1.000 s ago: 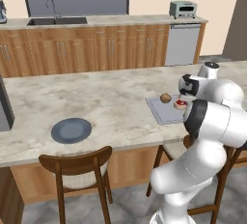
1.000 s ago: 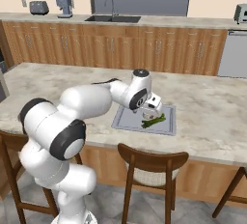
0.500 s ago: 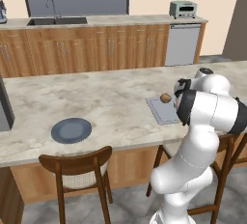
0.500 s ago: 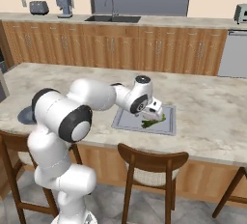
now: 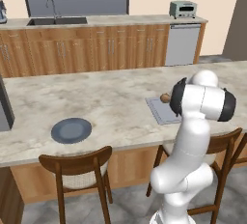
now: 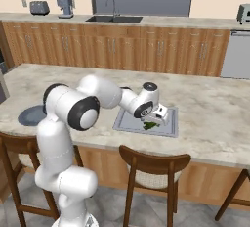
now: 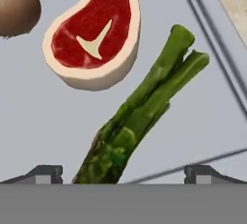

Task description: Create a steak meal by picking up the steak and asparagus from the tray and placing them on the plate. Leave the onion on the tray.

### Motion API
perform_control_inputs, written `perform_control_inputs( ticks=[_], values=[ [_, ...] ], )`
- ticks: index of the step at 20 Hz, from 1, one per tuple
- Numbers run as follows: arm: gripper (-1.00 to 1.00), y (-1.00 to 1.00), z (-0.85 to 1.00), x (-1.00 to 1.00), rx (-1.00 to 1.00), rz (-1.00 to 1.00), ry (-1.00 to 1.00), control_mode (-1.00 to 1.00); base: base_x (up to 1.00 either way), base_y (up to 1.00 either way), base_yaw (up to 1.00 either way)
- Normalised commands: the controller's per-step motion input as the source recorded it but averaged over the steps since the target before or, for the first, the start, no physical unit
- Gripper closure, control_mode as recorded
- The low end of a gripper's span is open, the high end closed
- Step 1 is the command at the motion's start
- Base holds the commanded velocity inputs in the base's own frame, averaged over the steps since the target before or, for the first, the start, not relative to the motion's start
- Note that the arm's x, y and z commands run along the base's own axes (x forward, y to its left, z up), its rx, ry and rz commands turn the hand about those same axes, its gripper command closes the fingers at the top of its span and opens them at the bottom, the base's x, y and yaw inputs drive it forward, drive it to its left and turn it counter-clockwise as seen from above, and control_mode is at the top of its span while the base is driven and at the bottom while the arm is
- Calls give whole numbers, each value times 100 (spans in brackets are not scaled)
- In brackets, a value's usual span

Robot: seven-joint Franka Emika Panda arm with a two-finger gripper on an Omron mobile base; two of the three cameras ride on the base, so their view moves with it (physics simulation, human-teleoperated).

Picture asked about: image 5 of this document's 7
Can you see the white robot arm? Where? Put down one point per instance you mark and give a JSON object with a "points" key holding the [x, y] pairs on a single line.
{"points": [[193, 144]]}

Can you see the brown onion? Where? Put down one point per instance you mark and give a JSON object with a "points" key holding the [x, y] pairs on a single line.
{"points": [[165, 98]]}

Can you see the blue-grey round plate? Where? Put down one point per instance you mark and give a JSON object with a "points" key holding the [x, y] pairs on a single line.
{"points": [[71, 130]]}

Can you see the wooden base cupboard run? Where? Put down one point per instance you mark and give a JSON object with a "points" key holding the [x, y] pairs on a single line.
{"points": [[83, 50]]}

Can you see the wooden kitchen island cabinet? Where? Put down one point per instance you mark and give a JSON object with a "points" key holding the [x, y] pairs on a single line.
{"points": [[128, 170]]}

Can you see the silver dishwasher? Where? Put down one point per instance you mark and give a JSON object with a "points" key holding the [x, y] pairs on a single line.
{"points": [[182, 44]]}

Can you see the dark wooden chair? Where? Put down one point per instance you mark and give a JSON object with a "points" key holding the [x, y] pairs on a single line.
{"points": [[222, 157], [77, 176], [240, 150]]}

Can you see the dark sink basin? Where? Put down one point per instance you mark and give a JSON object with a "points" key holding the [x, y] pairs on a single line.
{"points": [[58, 21]]}

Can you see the pale green toaster oven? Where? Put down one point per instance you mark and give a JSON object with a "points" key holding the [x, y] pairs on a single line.
{"points": [[183, 9]]}

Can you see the dark grey appliance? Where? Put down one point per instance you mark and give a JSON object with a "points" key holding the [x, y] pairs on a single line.
{"points": [[5, 108]]}

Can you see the grey curved tap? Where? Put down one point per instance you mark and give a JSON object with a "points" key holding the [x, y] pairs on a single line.
{"points": [[51, 5]]}

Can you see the grey coffee machine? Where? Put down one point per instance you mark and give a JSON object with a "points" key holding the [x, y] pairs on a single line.
{"points": [[2, 11]]}

